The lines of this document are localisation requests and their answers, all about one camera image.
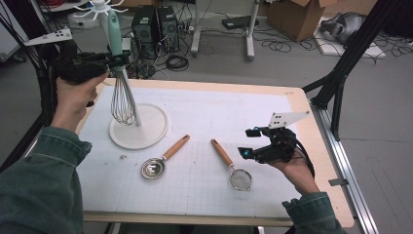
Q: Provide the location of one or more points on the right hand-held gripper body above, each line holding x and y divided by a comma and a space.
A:
281, 148

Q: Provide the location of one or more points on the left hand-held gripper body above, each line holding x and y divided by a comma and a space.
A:
78, 68

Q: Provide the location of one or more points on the white hook stand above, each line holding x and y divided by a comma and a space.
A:
139, 136

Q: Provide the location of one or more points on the person's right hand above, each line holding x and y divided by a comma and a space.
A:
298, 175

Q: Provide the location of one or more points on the person's left hand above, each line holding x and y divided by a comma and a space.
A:
73, 104

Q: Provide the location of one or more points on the small white device green display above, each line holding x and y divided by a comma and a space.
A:
127, 44

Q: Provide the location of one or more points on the white grid mat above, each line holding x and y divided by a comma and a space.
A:
227, 107

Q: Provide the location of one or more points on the black computer tower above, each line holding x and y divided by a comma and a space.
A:
168, 26
144, 29

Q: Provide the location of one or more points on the white box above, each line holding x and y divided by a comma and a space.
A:
81, 22

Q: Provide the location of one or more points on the white power strip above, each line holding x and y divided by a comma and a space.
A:
188, 28

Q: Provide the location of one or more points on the flat black device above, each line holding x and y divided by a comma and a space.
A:
238, 22

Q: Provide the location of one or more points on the cardboard box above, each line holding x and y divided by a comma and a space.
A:
292, 18

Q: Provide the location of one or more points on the white foam board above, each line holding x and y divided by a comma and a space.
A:
357, 50

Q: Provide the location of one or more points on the grey bag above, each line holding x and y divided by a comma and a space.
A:
347, 26

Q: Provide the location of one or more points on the grey metal bracket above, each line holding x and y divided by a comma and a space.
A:
337, 182

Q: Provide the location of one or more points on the black metal frame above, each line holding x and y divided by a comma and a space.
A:
19, 13
357, 42

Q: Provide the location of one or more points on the white metal stand frame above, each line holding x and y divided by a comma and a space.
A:
250, 39

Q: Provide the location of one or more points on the aluminium rail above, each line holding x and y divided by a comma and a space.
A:
360, 208

